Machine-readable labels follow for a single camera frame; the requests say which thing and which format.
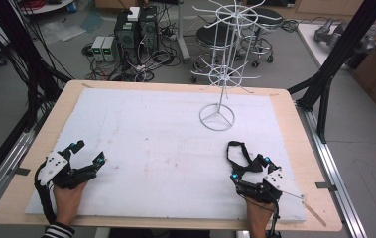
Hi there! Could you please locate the striped sleeve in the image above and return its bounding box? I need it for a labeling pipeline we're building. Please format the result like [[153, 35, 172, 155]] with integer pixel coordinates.
[[41, 222, 76, 238]]

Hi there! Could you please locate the wooden table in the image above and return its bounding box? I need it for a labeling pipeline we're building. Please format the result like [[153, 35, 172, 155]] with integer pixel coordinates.
[[0, 78, 343, 232]]

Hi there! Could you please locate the grey robot part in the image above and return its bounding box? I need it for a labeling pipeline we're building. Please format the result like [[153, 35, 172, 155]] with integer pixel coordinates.
[[313, 18, 376, 51]]

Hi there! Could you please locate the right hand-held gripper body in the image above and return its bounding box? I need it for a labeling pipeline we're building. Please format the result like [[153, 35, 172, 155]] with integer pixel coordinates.
[[235, 168, 292, 205]]

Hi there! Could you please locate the person's right hand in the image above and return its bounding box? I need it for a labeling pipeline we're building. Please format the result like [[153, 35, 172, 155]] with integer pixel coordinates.
[[245, 197, 277, 238]]

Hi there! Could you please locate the grey power supply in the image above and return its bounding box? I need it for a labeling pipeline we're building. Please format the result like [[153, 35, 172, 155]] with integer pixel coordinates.
[[101, 36, 120, 62], [90, 35, 106, 62]]

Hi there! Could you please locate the grey tape strip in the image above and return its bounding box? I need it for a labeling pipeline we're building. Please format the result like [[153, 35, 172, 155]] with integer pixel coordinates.
[[314, 181, 338, 192]]

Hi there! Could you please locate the white foam mat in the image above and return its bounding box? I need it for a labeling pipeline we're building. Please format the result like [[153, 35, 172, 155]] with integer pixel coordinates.
[[24, 87, 308, 222]]

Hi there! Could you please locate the black sleeved gripper cable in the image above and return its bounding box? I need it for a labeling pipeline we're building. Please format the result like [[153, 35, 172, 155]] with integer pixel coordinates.
[[34, 165, 59, 225]]

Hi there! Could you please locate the tangle of floor cables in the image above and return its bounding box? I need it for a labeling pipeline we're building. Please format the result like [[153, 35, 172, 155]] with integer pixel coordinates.
[[80, 3, 189, 83]]

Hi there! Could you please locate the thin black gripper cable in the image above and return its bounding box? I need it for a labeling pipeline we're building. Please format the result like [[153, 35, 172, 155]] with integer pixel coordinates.
[[241, 194, 283, 238]]

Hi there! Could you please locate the black computer tower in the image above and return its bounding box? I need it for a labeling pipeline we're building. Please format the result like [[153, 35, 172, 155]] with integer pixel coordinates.
[[113, 9, 142, 65], [138, 5, 160, 54]]

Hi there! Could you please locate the round white table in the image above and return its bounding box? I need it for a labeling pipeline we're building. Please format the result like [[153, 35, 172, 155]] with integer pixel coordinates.
[[18, 0, 77, 16]]

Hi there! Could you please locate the aluminium rail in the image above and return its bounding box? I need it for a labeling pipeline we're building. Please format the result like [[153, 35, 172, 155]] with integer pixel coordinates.
[[0, 108, 50, 226], [295, 100, 368, 238]]

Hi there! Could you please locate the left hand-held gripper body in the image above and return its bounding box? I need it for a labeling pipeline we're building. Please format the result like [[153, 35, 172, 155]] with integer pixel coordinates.
[[36, 149, 98, 191]]

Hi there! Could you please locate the black round stool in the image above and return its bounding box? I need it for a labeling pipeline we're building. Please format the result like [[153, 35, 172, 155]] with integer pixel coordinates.
[[190, 24, 243, 83], [238, 7, 286, 68]]

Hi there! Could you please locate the person's left hand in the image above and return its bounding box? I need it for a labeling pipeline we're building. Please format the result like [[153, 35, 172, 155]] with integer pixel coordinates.
[[52, 180, 89, 227]]

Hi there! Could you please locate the black frame post with cables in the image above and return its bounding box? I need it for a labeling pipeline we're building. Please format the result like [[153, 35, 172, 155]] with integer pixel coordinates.
[[0, 0, 74, 133]]

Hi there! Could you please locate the black bow tie with strap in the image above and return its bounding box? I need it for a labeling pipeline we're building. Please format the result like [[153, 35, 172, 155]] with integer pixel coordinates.
[[226, 141, 270, 176]]

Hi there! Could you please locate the black tape strip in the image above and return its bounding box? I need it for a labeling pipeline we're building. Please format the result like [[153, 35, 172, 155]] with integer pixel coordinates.
[[13, 167, 32, 177]]

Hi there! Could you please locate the white wire display rack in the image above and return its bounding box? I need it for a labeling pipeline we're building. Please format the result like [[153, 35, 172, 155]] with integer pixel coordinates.
[[189, 0, 283, 132]]

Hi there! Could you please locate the white side table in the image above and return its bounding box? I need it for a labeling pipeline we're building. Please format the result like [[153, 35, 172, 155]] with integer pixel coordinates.
[[296, 22, 376, 70]]

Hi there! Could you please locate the black metal frame post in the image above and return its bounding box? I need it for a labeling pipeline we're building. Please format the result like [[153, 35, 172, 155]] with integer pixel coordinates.
[[287, 0, 376, 144]]

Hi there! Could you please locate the white box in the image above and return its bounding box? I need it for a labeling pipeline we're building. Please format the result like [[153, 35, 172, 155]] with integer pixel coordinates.
[[126, 6, 141, 22]]

